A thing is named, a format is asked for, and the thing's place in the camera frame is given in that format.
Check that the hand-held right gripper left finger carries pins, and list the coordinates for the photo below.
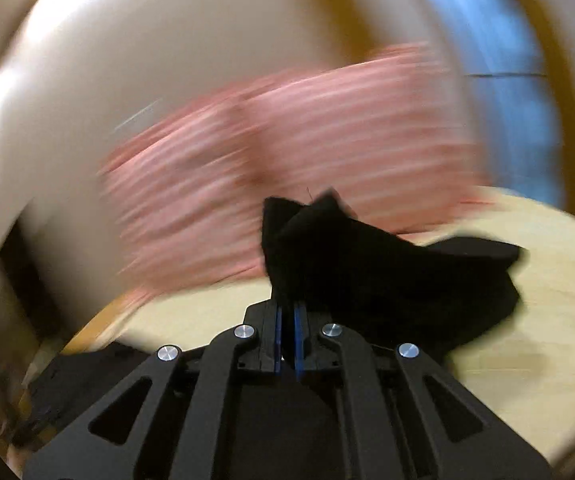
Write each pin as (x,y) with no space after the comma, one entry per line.
(278,332)

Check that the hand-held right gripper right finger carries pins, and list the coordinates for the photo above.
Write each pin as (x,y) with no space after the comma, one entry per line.
(298,332)

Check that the black pants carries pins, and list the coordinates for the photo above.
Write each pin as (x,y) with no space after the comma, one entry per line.
(367,280)

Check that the pink striped cloth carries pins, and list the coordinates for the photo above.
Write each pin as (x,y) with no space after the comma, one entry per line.
(287,160)

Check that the blue window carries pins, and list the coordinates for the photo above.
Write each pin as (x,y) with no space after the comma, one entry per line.
(512,85)

